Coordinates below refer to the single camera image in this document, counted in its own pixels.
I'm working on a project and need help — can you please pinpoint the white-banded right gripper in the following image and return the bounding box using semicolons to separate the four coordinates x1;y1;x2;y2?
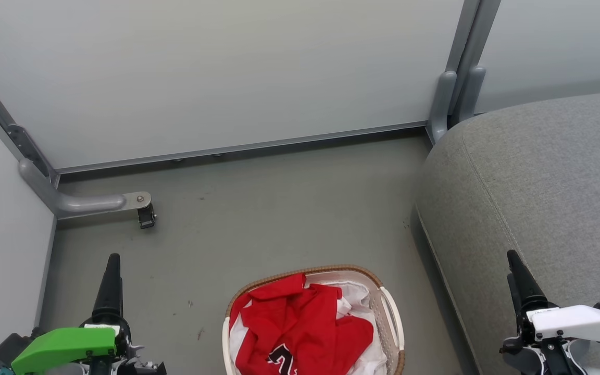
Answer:
500;250;600;375

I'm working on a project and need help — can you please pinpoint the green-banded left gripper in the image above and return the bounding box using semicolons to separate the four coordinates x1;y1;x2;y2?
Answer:
11;254;166;375

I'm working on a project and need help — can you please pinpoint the red jersey with black print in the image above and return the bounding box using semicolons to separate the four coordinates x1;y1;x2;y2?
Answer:
229;273;374;375

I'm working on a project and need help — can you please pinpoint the grey fabric sofa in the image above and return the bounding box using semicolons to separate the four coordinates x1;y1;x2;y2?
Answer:
416;89;600;375

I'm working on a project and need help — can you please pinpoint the black caster wheel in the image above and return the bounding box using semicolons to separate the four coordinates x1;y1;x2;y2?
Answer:
137;203;157;230

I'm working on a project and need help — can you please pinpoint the grey tubular partition leg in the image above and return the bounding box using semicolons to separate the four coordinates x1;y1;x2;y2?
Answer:
18;159;153;220

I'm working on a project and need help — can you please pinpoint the white wicker laundry basket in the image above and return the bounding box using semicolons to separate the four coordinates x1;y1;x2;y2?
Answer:
222;265;406;375

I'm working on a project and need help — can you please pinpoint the grey partition base rail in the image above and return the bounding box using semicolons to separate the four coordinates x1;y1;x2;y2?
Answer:
56;121;429;176

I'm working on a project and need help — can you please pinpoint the grey partition post with feet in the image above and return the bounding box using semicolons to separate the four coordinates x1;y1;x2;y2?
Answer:
428;0;502;144

